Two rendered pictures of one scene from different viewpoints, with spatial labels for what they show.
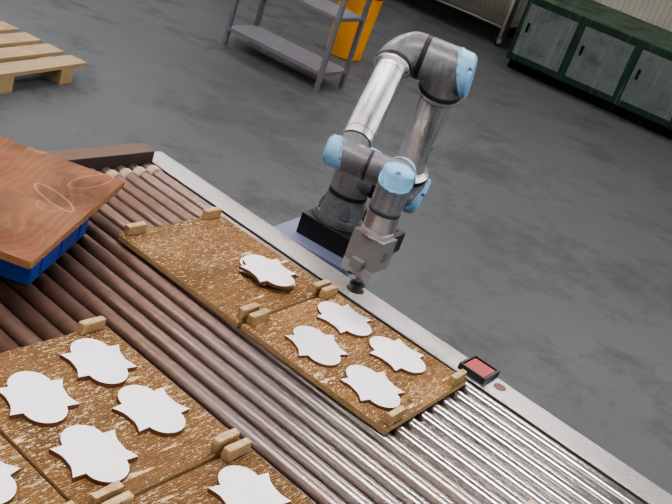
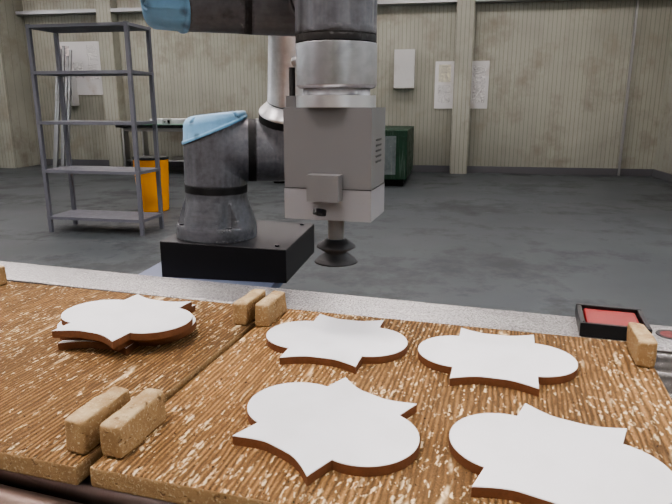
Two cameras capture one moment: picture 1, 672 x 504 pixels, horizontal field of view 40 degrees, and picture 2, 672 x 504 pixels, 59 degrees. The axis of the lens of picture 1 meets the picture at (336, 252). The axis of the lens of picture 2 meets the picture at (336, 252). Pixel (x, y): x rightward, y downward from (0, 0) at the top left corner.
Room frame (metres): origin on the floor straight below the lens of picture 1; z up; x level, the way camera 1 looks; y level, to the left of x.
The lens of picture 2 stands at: (1.38, 0.06, 1.18)
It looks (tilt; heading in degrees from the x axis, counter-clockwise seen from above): 14 degrees down; 347
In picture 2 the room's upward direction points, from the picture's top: straight up
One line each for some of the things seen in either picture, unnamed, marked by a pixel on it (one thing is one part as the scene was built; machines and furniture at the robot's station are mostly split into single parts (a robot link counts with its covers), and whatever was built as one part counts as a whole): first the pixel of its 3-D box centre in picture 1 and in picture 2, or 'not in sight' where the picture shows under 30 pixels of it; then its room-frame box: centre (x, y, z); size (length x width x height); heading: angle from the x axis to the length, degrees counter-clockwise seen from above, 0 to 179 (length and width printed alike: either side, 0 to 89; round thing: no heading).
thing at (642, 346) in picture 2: (457, 377); (641, 343); (1.85, -0.36, 0.95); 0.06 x 0.02 x 0.03; 151
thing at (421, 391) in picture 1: (355, 355); (422, 400); (1.82, -0.12, 0.93); 0.41 x 0.35 x 0.02; 61
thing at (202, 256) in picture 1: (226, 265); (28, 348); (2.03, 0.24, 0.93); 0.41 x 0.35 x 0.02; 60
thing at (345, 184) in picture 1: (359, 170); (219, 147); (2.52, 0.02, 1.10); 0.13 x 0.12 x 0.14; 86
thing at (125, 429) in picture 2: (258, 317); (134, 421); (1.80, 0.11, 0.95); 0.06 x 0.02 x 0.03; 151
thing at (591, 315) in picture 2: (478, 369); (611, 323); (1.97, -0.42, 0.92); 0.06 x 0.06 x 0.01; 59
